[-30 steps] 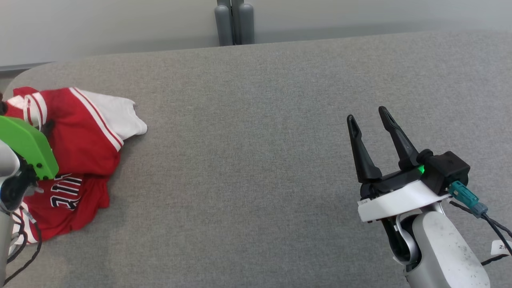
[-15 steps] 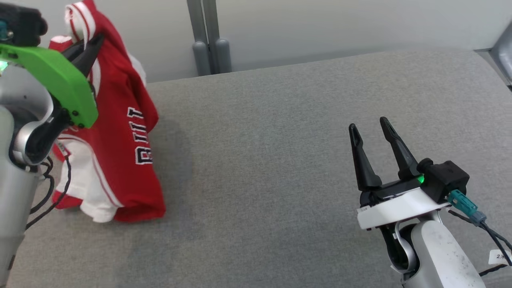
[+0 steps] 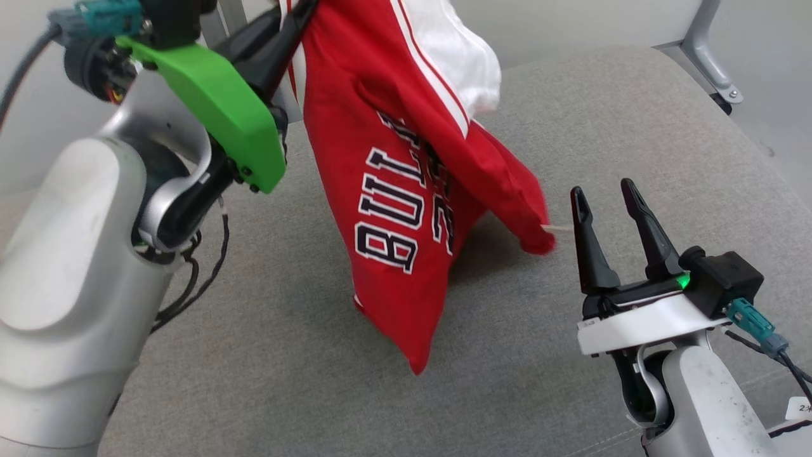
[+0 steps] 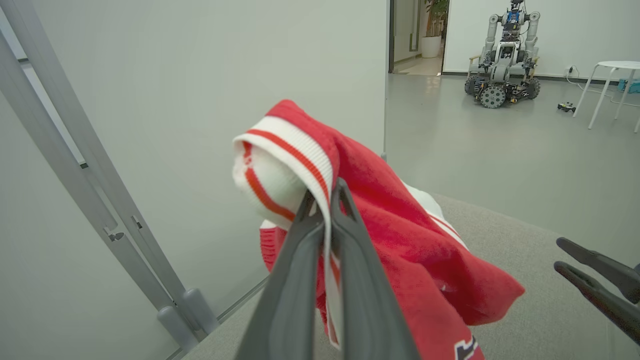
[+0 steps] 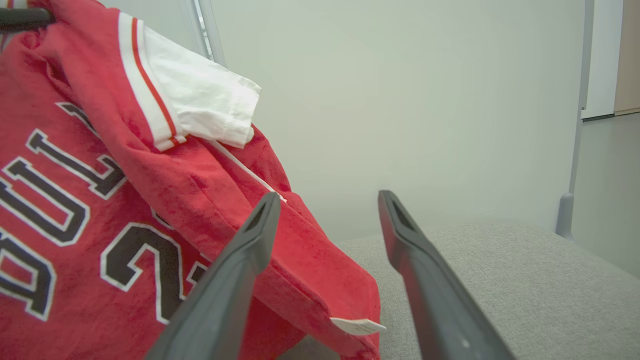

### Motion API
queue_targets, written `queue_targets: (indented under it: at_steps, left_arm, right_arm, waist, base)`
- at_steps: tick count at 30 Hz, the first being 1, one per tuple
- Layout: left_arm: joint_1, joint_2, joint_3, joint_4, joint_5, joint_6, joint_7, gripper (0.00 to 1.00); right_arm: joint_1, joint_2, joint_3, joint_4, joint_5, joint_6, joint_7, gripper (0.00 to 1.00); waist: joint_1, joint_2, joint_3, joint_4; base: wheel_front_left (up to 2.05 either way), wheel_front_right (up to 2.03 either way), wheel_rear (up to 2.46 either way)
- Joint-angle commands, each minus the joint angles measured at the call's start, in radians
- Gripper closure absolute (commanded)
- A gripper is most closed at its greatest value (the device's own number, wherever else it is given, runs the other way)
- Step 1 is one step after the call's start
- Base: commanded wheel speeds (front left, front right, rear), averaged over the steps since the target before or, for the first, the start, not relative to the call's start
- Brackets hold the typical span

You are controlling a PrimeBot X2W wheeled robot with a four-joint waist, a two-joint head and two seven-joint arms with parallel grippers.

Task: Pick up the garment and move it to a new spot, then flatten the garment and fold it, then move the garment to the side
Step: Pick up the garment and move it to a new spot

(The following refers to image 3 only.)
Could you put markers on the teal right camera connector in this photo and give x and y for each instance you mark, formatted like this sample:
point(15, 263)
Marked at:
point(755, 324)

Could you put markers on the red Bulls basketball jersey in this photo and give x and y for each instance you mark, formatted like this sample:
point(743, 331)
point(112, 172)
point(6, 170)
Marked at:
point(393, 285)

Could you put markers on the teal camera connector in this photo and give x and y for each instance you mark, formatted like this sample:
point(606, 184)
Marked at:
point(755, 324)
point(108, 16)

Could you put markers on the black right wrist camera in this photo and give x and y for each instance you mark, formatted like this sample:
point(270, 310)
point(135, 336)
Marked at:
point(726, 279)

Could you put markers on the grey metal partition foot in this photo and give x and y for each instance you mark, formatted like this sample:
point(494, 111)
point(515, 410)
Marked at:
point(704, 44)

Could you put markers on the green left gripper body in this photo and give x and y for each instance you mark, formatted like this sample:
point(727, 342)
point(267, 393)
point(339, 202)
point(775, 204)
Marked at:
point(222, 108)

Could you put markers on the white paper label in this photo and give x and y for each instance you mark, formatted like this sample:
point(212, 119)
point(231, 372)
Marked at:
point(800, 408)

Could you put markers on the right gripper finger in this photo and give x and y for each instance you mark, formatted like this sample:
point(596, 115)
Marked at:
point(591, 254)
point(650, 235)

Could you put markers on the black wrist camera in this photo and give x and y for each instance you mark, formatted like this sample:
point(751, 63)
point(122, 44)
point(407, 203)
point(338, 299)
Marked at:
point(726, 279)
point(177, 19)

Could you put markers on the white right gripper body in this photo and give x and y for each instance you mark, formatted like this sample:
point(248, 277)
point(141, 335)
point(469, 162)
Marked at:
point(641, 320)

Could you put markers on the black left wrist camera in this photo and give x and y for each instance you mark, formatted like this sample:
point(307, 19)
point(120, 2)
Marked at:
point(177, 19)

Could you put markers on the teal left camera connector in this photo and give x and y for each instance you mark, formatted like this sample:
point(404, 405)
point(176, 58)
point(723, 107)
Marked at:
point(108, 16)

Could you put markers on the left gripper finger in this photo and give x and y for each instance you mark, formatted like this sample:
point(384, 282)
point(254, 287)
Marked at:
point(244, 35)
point(282, 54)

